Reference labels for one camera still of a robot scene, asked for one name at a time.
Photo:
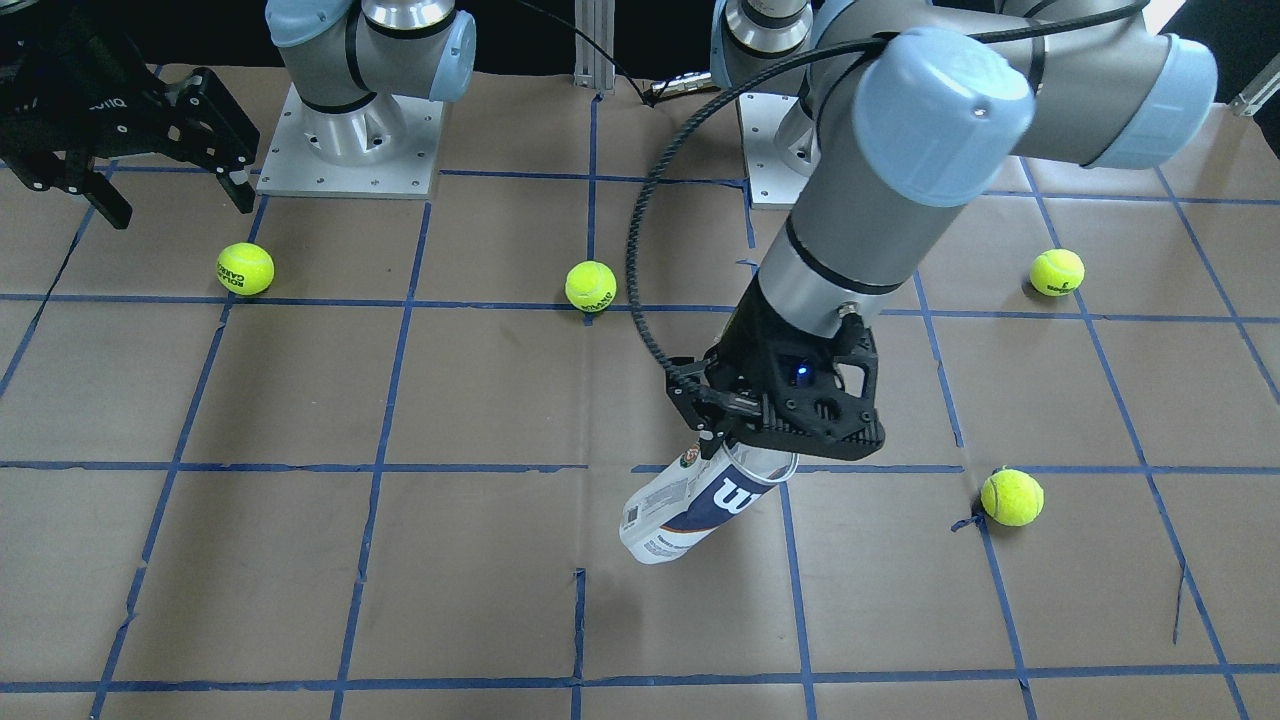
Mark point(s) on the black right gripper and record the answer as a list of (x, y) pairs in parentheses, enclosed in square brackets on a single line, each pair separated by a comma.
[(72, 92)]

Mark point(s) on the clear tennis ball can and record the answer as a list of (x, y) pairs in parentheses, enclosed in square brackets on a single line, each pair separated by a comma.
[(695, 495)]

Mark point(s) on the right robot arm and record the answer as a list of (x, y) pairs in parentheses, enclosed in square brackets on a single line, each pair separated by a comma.
[(340, 55)]

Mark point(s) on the tennis ball centre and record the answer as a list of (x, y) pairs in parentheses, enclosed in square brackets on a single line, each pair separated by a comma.
[(590, 286)]

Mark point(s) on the tennis ball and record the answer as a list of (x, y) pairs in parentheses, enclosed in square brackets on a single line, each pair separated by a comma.
[(1012, 497), (590, 286), (1056, 272), (245, 268)]

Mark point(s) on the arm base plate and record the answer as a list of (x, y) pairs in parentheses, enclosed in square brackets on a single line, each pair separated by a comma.
[(779, 148), (386, 150)]

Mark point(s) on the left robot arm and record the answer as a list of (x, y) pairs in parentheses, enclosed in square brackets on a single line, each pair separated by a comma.
[(910, 109)]

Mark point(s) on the aluminium frame post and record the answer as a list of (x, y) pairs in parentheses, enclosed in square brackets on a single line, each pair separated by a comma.
[(593, 67)]

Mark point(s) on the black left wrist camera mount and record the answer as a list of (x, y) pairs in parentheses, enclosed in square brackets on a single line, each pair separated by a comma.
[(816, 395)]

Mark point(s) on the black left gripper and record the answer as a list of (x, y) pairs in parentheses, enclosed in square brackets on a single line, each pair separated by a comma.
[(748, 337)]

